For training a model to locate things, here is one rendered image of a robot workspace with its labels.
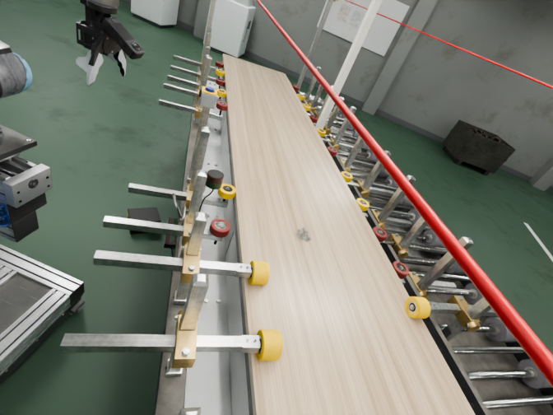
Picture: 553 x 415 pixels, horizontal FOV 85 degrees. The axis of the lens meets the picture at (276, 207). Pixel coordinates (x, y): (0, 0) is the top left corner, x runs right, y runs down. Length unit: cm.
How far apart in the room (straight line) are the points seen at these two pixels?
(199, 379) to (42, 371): 92
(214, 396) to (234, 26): 680
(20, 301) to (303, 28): 704
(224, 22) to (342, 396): 697
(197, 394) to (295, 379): 36
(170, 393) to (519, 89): 813
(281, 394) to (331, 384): 16
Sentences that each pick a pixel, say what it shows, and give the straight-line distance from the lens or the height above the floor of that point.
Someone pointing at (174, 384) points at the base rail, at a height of 70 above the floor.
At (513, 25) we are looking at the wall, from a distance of 808.
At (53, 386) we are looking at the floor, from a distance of 188.
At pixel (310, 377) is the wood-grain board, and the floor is 90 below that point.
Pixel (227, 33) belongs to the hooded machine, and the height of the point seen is 45.
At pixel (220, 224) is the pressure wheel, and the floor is 91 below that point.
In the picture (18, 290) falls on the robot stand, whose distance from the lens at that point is 192.
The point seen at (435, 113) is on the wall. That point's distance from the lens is 806.
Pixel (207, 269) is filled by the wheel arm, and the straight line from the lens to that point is 100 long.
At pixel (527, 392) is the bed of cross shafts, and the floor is 71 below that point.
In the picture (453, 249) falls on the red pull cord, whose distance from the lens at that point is 21.
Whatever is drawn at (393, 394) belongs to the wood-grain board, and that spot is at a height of 90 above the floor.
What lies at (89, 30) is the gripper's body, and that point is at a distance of 105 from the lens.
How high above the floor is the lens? 173
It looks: 35 degrees down
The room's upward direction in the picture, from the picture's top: 24 degrees clockwise
